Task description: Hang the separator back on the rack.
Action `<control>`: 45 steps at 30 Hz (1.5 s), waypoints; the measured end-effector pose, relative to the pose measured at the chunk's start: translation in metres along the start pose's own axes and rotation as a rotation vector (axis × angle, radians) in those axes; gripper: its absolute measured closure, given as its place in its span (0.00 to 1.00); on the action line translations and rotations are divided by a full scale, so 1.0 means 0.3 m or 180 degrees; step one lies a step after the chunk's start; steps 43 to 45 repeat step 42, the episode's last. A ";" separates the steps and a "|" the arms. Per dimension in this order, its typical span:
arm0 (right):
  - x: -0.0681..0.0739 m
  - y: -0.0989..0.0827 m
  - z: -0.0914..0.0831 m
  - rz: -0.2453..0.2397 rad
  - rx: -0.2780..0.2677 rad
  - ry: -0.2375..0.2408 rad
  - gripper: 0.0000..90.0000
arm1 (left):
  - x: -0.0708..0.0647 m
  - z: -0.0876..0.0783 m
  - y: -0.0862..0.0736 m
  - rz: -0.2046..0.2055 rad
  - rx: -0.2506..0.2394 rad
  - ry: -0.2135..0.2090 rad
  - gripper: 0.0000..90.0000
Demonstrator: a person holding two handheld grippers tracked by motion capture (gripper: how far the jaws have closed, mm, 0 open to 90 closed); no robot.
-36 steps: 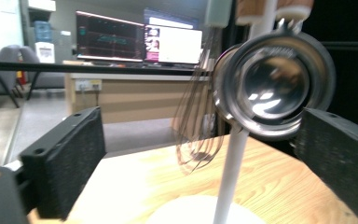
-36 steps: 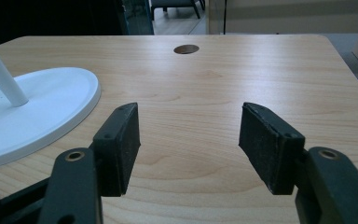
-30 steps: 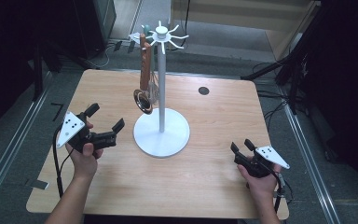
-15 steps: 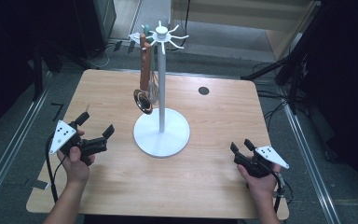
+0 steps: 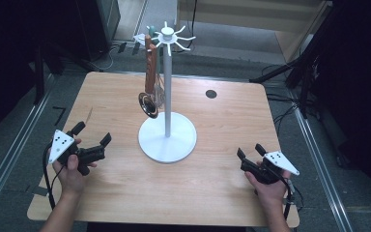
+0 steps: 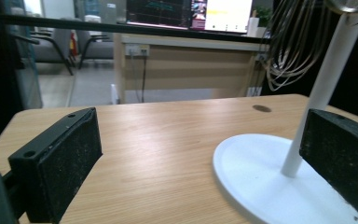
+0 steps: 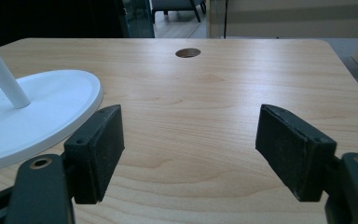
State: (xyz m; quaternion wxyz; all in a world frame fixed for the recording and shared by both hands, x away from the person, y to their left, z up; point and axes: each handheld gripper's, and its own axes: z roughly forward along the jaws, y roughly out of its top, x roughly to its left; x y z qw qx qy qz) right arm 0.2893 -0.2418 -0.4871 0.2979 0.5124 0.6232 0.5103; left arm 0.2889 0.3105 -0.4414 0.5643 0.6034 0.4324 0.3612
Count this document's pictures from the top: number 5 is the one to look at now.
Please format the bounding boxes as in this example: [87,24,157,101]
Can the right hand-held gripper black cable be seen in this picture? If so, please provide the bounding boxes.
[282,178,304,223]

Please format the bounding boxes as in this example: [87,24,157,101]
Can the metal floor rail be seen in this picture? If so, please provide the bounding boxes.
[288,93,355,232]
[0,91,53,220]

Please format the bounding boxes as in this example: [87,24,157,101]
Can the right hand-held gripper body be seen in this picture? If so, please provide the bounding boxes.
[240,151,300,186]

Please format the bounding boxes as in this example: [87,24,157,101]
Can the black tripod stand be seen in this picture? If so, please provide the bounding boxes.
[249,32,323,120]

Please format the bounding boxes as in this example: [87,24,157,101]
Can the person's right hand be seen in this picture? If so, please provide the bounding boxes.
[244,169,293,208]

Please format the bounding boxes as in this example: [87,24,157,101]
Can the white utensil rack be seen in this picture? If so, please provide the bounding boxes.
[137,20,198,164]

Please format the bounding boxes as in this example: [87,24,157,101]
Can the black floor cables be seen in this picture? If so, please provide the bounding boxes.
[265,92,301,136]

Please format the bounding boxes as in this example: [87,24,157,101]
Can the white floor cable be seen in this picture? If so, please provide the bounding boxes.
[90,44,119,73]

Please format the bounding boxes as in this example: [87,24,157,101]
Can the dark cabinet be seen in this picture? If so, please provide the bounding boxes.
[73,0,122,62]

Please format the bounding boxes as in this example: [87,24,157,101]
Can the hand-held gripper black cable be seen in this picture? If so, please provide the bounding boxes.
[42,144,59,211]
[282,178,304,223]

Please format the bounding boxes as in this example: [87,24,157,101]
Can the white paper tag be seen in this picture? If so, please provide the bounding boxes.
[132,33,148,46]

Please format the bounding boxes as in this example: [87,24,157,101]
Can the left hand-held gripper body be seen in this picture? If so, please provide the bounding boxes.
[47,129,107,177]

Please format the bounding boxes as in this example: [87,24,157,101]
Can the thin black hanging cable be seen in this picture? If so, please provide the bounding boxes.
[180,0,199,54]

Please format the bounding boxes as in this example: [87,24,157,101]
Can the steel whisk teal handle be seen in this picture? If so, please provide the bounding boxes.
[148,25,167,107]

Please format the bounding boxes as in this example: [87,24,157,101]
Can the person's left hand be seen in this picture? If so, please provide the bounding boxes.
[51,154,99,198]

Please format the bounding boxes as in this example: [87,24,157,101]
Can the left hand-held gripper black cable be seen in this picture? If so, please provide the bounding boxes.
[42,144,59,211]

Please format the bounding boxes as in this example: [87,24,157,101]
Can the round steel utensil wooden handle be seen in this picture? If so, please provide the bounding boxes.
[137,47,159,120]

